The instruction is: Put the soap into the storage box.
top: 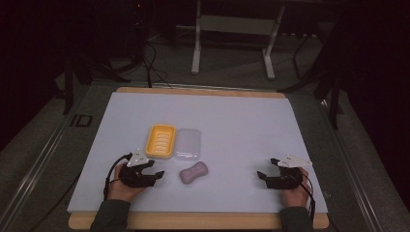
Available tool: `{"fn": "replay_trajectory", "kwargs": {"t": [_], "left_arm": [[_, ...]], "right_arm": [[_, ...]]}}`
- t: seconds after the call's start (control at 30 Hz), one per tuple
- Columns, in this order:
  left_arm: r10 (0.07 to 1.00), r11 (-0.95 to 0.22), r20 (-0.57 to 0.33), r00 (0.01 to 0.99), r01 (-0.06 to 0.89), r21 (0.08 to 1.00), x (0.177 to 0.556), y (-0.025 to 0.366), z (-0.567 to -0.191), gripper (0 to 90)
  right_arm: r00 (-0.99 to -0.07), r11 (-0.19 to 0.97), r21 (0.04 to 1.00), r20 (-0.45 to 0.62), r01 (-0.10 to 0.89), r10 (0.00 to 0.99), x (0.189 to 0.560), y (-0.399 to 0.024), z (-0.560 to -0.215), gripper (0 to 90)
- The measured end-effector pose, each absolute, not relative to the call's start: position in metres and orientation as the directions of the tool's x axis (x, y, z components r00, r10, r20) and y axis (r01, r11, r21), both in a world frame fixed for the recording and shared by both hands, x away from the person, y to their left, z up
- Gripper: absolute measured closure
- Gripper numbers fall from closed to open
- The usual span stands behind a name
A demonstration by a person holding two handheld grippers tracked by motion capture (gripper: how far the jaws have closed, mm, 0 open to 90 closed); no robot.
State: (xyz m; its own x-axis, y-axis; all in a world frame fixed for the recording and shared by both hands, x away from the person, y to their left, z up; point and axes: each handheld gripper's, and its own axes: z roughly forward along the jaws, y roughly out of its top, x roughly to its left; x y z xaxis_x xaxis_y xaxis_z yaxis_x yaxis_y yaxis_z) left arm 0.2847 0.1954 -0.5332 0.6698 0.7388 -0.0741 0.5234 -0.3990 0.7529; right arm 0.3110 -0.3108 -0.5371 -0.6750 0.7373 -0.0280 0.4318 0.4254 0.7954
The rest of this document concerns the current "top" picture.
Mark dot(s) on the person's left hand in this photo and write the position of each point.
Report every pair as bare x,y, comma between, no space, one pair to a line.
122,189

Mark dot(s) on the yellow soap dish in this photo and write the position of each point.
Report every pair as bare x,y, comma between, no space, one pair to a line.
160,141

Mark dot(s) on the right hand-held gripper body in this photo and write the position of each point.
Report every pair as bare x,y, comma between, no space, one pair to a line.
286,175

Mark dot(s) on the person's right hand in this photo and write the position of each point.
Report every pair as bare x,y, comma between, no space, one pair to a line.
297,193

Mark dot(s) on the pink soap bar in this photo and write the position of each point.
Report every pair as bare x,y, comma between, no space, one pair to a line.
193,172

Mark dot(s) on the white table mat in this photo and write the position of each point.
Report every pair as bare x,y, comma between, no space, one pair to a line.
206,151

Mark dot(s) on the white metal stand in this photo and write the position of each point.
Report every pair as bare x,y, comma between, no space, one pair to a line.
235,35

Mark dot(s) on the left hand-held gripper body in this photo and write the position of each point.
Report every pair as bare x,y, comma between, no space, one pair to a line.
135,175

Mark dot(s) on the clear plastic container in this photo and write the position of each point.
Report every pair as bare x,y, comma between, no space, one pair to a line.
188,143

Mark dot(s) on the black metal stand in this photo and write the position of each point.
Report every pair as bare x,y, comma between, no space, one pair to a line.
322,80

